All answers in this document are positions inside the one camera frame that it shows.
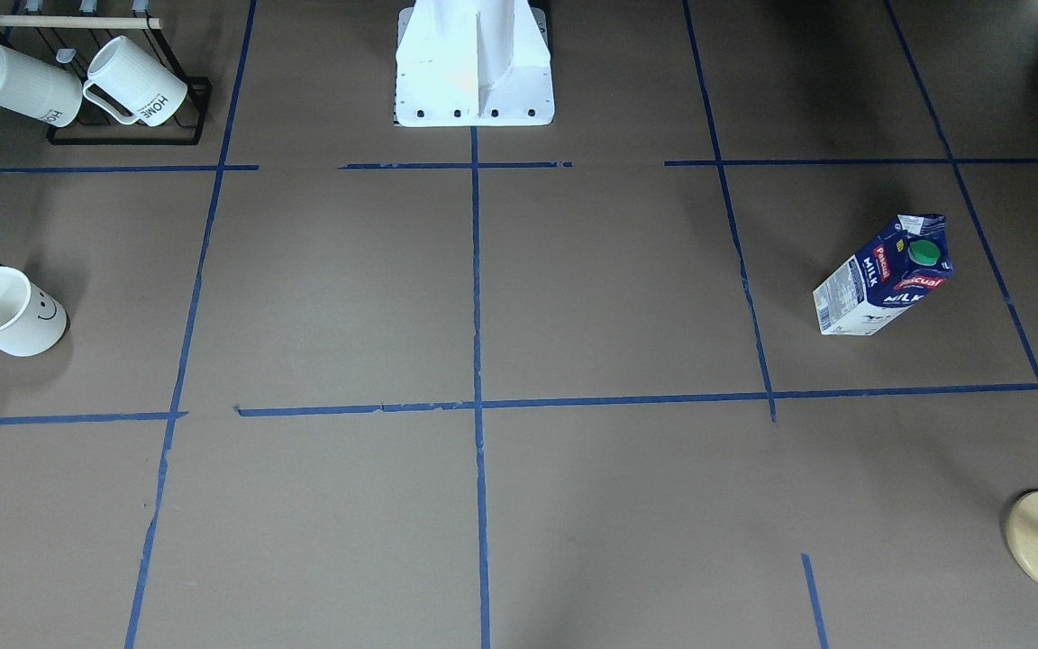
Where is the white ribbed HOME mug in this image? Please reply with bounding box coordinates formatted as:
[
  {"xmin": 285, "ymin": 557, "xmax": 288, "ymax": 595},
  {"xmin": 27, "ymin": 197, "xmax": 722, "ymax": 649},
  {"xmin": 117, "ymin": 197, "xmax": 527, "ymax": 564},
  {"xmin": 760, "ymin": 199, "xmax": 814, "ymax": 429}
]
[{"xmin": 82, "ymin": 36, "xmax": 188, "ymax": 127}]

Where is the white mounting pillar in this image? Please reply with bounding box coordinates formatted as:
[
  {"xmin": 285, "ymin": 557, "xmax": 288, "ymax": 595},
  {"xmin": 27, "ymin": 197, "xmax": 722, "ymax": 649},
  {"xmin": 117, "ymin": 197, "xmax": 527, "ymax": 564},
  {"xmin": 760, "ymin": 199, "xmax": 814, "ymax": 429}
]
[{"xmin": 393, "ymin": 1, "xmax": 556, "ymax": 128}]

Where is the blue milk carton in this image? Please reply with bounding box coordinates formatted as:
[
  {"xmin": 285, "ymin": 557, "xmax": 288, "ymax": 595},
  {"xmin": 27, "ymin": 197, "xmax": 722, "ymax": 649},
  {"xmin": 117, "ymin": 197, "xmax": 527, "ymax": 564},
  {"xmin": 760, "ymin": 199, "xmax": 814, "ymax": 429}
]
[{"xmin": 813, "ymin": 214, "xmax": 954, "ymax": 336}]

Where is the white smiley mug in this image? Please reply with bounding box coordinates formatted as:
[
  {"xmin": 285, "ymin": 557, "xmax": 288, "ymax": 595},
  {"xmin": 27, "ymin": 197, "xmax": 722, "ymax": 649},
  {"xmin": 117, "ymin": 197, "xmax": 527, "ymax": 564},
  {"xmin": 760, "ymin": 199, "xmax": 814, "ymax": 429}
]
[{"xmin": 0, "ymin": 264, "xmax": 69, "ymax": 358}]

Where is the black wire mug rack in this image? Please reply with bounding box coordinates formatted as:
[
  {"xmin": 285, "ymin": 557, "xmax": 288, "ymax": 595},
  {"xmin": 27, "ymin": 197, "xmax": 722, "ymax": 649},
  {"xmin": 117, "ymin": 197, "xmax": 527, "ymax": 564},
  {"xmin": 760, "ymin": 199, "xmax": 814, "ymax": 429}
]
[{"xmin": 0, "ymin": 1, "xmax": 213, "ymax": 145}]

